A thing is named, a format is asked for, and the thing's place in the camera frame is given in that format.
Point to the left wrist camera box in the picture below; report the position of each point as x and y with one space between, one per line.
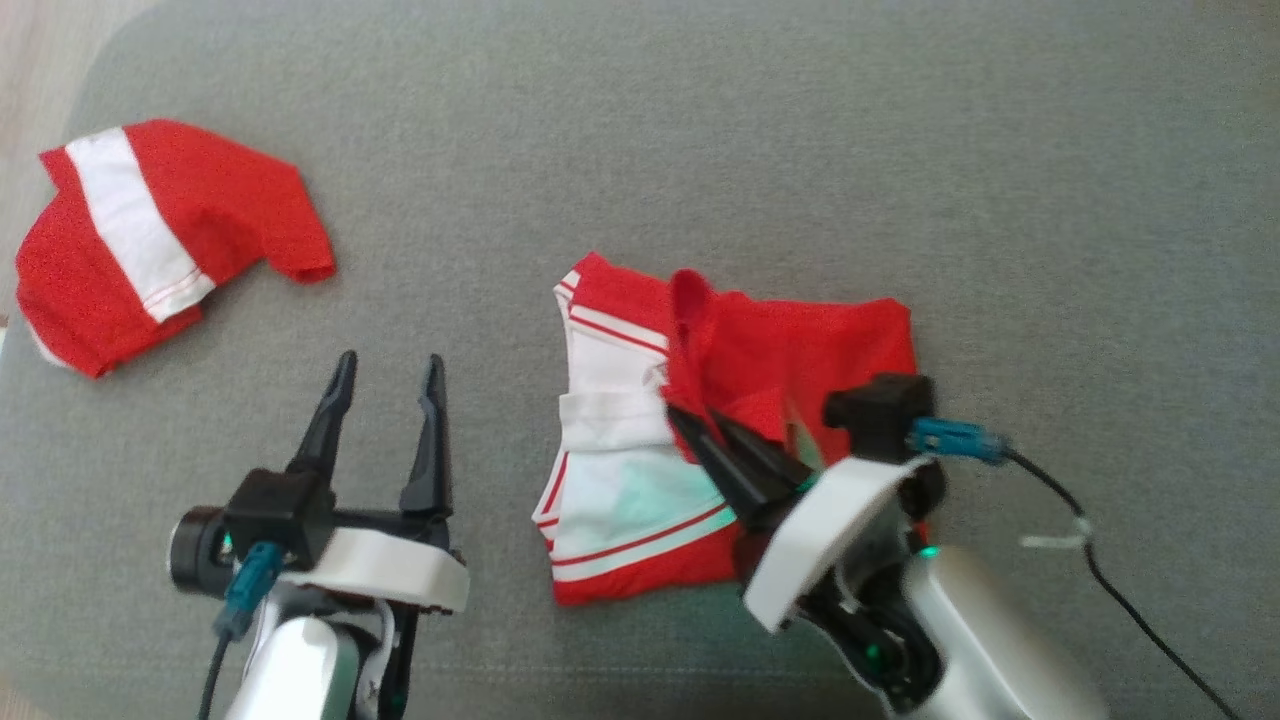
280 515

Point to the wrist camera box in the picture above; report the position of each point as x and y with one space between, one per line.
880 415
280 515

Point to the large grey sofa ottoman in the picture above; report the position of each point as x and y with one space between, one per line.
700 150

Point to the red t-shirt with white band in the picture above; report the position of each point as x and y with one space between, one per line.
240 210

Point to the red shorts with white stripes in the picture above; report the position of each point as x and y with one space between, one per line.
800 340

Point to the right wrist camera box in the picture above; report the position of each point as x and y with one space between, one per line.
880 415

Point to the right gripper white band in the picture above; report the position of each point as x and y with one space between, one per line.
820 520

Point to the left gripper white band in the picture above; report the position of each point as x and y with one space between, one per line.
390 565

